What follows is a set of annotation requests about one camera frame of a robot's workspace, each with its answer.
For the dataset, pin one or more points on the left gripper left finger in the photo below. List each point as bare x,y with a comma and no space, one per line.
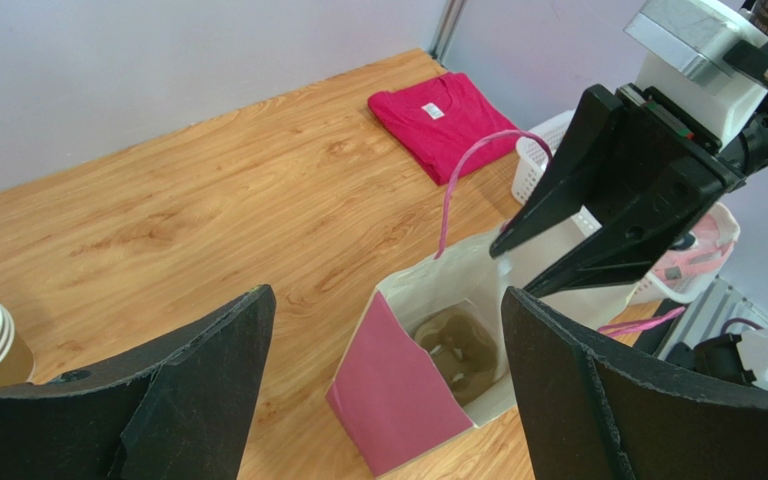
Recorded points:
177,407

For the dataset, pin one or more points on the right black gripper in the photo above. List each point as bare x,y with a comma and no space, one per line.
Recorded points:
655,185

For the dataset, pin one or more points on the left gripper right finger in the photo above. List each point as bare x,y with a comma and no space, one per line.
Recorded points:
594,408

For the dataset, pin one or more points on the beige Cakes paper bag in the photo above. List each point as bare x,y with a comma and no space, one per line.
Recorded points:
387,393

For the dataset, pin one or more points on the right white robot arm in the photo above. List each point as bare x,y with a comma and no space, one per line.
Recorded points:
747,157

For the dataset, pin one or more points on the white and pink clothes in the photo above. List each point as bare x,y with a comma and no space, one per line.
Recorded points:
684,274

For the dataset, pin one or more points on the folded red t-shirt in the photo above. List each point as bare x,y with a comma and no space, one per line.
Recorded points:
438,120

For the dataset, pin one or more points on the aluminium frame rail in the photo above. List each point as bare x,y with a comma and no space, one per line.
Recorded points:
704,318

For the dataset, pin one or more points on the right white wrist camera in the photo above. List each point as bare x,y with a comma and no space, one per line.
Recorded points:
709,60

